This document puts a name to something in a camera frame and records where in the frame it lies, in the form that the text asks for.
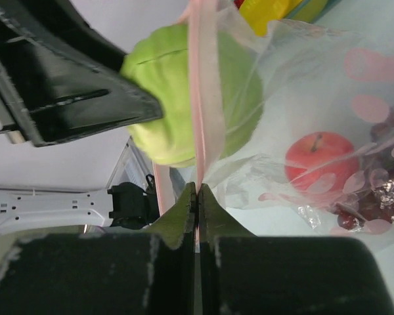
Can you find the green cabbage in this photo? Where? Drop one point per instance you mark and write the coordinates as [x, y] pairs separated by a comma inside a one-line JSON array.
[[159, 64]]

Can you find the blue plastic fruit tray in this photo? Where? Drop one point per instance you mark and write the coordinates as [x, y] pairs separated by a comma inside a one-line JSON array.
[[310, 10]]

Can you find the red apple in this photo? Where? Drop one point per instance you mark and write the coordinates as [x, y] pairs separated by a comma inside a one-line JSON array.
[[320, 162]]

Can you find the clear pink-dotted zip bag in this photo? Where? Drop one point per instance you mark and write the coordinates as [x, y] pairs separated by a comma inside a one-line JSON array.
[[335, 75]]

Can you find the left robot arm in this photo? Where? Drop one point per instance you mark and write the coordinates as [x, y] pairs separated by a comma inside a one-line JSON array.
[[126, 205]]

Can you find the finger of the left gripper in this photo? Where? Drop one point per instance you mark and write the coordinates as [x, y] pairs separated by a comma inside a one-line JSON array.
[[60, 80]]

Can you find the yellow mango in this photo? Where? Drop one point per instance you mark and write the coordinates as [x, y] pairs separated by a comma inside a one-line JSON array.
[[258, 13]]

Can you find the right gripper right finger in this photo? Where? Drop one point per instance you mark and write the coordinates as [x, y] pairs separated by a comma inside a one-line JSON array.
[[245, 274]]

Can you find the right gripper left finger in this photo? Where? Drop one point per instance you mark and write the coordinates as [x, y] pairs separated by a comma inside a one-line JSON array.
[[146, 272]]

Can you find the red grape bunch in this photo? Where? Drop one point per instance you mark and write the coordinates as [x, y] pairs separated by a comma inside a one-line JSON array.
[[376, 200]]

